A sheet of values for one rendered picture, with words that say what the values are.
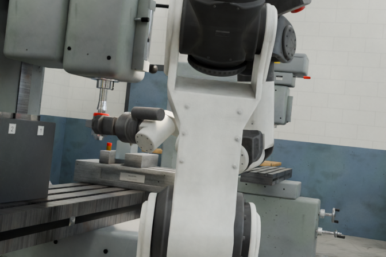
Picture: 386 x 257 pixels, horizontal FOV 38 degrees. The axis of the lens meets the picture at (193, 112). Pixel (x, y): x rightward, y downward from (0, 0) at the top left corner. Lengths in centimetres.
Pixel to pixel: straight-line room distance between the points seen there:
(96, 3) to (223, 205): 89
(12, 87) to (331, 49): 657
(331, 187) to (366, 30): 221
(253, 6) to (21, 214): 65
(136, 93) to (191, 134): 787
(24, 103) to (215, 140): 117
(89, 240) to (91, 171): 37
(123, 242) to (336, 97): 674
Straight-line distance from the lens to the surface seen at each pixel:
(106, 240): 151
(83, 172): 186
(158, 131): 149
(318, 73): 812
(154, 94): 867
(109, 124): 161
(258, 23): 90
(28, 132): 135
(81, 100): 931
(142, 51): 164
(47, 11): 170
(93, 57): 161
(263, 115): 136
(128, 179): 180
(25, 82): 200
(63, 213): 136
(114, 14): 161
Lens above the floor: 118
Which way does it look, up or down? 2 degrees up
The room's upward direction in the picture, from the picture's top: 6 degrees clockwise
